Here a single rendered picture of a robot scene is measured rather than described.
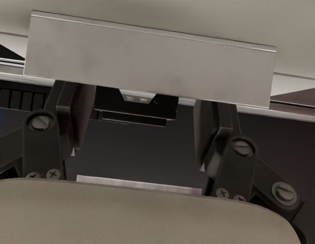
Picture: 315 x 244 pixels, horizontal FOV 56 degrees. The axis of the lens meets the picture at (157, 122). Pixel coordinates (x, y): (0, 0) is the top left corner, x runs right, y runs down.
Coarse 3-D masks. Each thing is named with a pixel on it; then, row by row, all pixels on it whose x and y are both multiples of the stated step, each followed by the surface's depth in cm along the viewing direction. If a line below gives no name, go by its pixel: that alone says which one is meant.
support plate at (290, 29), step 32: (0, 0) 9; (32, 0) 9; (64, 0) 9; (96, 0) 8; (128, 0) 8; (160, 0) 8; (192, 0) 8; (224, 0) 7; (256, 0) 7; (288, 0) 7; (192, 32) 10; (224, 32) 10; (256, 32) 9; (288, 32) 9; (288, 64) 13
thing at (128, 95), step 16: (96, 96) 41; (112, 96) 42; (128, 96) 34; (144, 96) 31; (160, 96) 42; (176, 96) 42; (112, 112) 43; (128, 112) 42; (144, 112) 42; (160, 112) 42; (176, 112) 42
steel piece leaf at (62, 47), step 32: (32, 32) 10; (64, 32) 10; (96, 32) 10; (128, 32) 10; (160, 32) 10; (32, 64) 10; (64, 64) 10; (96, 64) 10; (128, 64) 10; (160, 64) 10; (192, 64) 10; (224, 64) 10; (256, 64) 10; (192, 96) 10; (224, 96) 10; (256, 96) 10
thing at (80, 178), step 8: (80, 176) 23; (88, 176) 23; (112, 184) 23; (120, 184) 23; (128, 184) 23; (136, 184) 23; (144, 184) 23; (152, 184) 23; (160, 184) 24; (184, 192) 24; (192, 192) 24; (200, 192) 24
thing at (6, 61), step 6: (0, 48) 21; (6, 48) 21; (0, 54) 21; (6, 54) 21; (12, 54) 21; (0, 60) 22; (6, 60) 22; (12, 60) 21; (18, 60) 21; (24, 60) 21; (18, 66) 24
